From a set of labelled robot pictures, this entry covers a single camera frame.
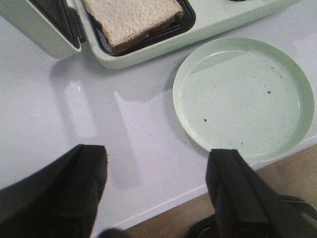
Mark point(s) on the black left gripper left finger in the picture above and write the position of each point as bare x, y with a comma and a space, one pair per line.
60, 200

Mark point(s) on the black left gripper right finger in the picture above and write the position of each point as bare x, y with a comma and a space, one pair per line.
245, 206

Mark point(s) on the white bread slice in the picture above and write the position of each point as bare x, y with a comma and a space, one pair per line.
127, 22

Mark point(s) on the mint green breakfast maker lid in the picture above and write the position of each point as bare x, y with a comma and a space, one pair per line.
53, 25

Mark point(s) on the mint green round plate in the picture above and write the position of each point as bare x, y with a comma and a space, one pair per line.
244, 94

